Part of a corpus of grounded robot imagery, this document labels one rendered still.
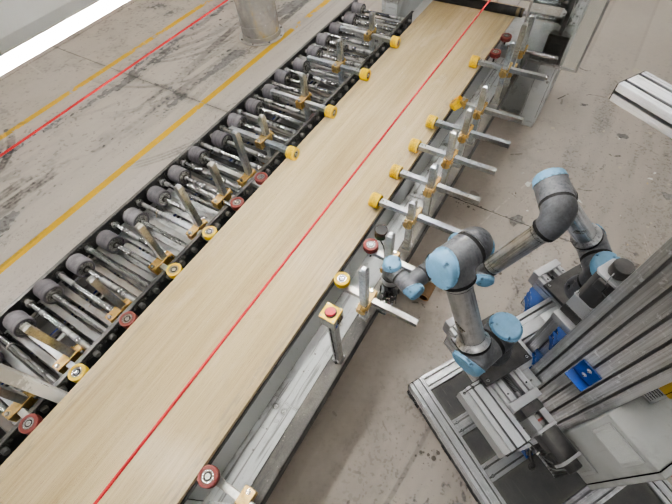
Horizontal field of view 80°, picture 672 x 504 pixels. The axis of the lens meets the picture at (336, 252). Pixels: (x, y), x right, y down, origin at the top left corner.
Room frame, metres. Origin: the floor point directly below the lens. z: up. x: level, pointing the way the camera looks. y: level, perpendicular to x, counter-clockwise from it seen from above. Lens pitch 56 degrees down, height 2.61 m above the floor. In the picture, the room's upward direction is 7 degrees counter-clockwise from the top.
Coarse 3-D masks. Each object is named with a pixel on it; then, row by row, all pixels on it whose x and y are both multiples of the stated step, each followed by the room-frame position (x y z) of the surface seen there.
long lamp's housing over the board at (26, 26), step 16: (0, 0) 0.65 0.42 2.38; (16, 0) 0.66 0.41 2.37; (32, 0) 0.67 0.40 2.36; (48, 0) 0.68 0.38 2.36; (64, 0) 0.70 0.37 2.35; (80, 0) 0.71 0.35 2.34; (96, 0) 0.73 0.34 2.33; (0, 16) 0.63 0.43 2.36; (16, 16) 0.64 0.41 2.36; (32, 16) 0.65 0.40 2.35; (48, 16) 0.67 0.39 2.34; (64, 16) 0.68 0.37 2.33; (0, 32) 0.61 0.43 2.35; (16, 32) 0.62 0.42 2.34; (32, 32) 0.64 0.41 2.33; (0, 48) 0.60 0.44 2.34
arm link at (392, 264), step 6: (390, 258) 0.85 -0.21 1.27; (396, 258) 0.85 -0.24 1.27; (384, 264) 0.83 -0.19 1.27; (390, 264) 0.82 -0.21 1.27; (396, 264) 0.82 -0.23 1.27; (384, 270) 0.82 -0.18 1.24; (390, 270) 0.80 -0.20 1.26; (396, 270) 0.80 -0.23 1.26; (384, 276) 0.82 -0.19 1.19; (390, 276) 0.79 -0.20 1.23; (390, 282) 0.80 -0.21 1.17
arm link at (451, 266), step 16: (448, 240) 0.68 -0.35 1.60; (464, 240) 0.65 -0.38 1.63; (432, 256) 0.62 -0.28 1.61; (448, 256) 0.60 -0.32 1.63; (464, 256) 0.60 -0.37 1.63; (480, 256) 0.61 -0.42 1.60; (432, 272) 0.60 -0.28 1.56; (448, 272) 0.56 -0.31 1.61; (464, 272) 0.57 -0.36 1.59; (448, 288) 0.54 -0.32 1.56; (464, 288) 0.54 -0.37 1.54; (464, 304) 0.52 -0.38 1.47; (464, 320) 0.50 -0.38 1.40; (480, 320) 0.50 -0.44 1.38; (464, 336) 0.47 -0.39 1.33; (480, 336) 0.47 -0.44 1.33; (464, 352) 0.44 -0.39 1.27; (480, 352) 0.43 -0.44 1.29; (496, 352) 0.44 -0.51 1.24; (464, 368) 0.41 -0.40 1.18; (480, 368) 0.39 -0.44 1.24
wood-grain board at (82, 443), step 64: (384, 64) 2.81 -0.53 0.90; (448, 64) 2.71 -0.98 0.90; (320, 128) 2.16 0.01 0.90; (384, 128) 2.08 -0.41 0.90; (256, 192) 1.65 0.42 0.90; (320, 192) 1.59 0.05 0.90; (384, 192) 1.53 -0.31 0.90; (256, 256) 1.19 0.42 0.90; (320, 256) 1.15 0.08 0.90; (192, 320) 0.87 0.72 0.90; (256, 320) 0.83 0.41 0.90; (128, 384) 0.59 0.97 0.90; (192, 384) 0.56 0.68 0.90; (256, 384) 0.53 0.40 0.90; (64, 448) 0.36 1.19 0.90; (128, 448) 0.33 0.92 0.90; (192, 448) 0.30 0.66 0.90
